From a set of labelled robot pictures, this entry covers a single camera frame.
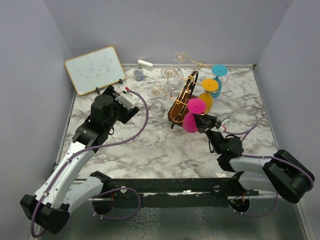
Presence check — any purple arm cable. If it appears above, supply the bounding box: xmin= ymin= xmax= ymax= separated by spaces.
xmin=30 ymin=89 xmax=150 ymax=238
xmin=223 ymin=123 xmax=316 ymax=218

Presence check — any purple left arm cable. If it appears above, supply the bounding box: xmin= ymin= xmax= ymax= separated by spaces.
xmin=30 ymin=89 xmax=150 ymax=238

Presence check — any small clear blue cup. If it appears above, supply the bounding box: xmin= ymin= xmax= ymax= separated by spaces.
xmin=133 ymin=68 xmax=145 ymax=82

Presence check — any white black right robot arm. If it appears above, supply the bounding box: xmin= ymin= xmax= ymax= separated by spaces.
xmin=194 ymin=114 xmax=315 ymax=204

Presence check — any white whiteboard eraser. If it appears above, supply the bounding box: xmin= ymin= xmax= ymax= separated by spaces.
xmin=137 ymin=59 xmax=154 ymax=71

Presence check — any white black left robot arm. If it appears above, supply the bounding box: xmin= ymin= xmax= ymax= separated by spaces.
xmin=20 ymin=86 xmax=143 ymax=238

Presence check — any pink plastic wine glass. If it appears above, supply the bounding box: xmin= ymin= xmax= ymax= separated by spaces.
xmin=182 ymin=98 xmax=207 ymax=133

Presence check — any clear wine glass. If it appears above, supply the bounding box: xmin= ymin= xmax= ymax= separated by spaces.
xmin=173 ymin=51 xmax=185 ymax=89

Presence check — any blue plastic wine glass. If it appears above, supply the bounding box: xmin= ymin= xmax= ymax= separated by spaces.
xmin=210 ymin=64 xmax=228 ymax=99

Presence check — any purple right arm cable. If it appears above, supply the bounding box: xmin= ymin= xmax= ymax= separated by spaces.
xmin=223 ymin=123 xmax=316 ymax=218

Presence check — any yellow plastic wine glass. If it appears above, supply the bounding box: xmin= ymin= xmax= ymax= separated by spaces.
xmin=198 ymin=78 xmax=219 ymax=114

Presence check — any small whiteboard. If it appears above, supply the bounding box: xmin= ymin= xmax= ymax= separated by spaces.
xmin=64 ymin=46 xmax=126 ymax=96

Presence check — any gold wire wine glass rack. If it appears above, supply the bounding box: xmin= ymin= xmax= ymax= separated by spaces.
xmin=158 ymin=52 xmax=213 ymax=129

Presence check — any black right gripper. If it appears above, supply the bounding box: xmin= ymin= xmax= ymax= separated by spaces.
xmin=193 ymin=108 xmax=224 ymax=155

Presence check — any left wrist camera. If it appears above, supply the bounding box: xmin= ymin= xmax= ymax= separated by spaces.
xmin=115 ymin=87 xmax=140 ymax=109

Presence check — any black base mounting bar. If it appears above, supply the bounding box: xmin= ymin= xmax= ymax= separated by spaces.
xmin=101 ymin=177 xmax=259 ymax=209

